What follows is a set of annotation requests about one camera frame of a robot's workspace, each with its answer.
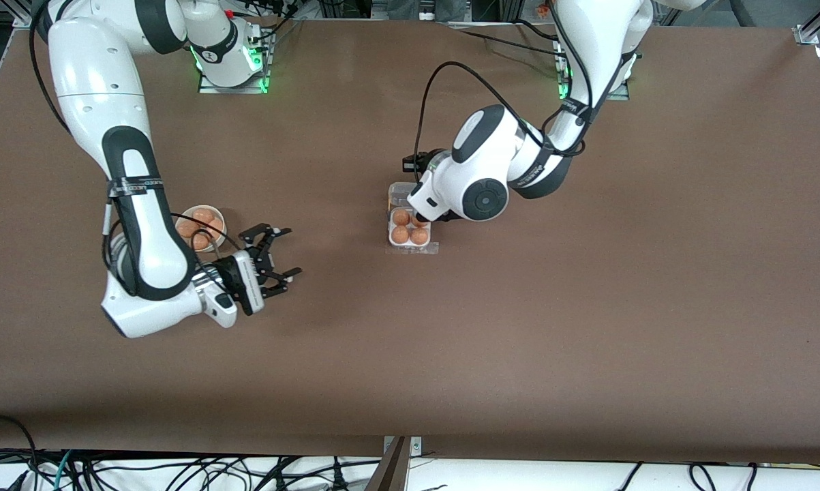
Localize small metal table bracket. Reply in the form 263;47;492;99
382;436;423;458

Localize black power cable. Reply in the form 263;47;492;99
515;19;559;38
459;29;560;57

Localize teal cable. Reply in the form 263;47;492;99
54;450;75;491

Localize white round bowl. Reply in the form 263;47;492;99
175;205;227;253

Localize large brown table mat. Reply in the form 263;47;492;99
0;14;820;464

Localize aluminium frame profile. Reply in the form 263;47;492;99
793;0;820;46

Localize black base cable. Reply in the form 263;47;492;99
243;0;305;42

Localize clear plastic egg box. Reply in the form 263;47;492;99
386;181;440;257

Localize black looped floor cable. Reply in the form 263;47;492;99
0;413;40;491

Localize tangled black floor cables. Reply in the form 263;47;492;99
38;453;383;491

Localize dark metal beam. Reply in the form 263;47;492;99
364;436;410;491

